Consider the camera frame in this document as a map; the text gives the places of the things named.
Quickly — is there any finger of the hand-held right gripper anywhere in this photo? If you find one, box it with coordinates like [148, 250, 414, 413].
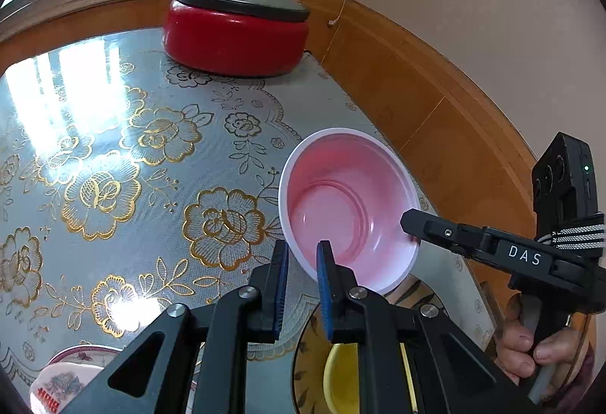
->
[400, 208, 498, 261]

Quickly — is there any yellow bowl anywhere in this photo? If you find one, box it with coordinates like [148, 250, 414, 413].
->
[323, 342, 418, 414]

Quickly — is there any white cord with plug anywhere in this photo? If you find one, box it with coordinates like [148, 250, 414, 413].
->
[321, 0, 375, 67]

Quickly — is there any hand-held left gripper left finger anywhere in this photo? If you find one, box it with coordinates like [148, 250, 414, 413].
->
[61, 240, 291, 414]

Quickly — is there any red electric cooker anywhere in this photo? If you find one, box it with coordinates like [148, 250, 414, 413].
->
[162, 0, 311, 78]

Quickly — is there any person's right hand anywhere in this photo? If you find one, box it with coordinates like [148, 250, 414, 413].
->
[495, 295, 591, 391]

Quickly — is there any red plastic bowl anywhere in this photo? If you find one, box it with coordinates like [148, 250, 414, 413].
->
[278, 127, 421, 294]

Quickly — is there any large white floral plate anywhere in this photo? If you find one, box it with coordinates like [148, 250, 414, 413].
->
[29, 361, 107, 414]

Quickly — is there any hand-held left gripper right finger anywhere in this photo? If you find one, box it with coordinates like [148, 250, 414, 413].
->
[316, 240, 540, 414]

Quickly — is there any floral tablecloth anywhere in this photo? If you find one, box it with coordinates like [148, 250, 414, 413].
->
[0, 28, 498, 414]

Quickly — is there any pink-rimmed plate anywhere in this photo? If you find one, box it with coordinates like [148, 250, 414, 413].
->
[46, 344, 125, 370]

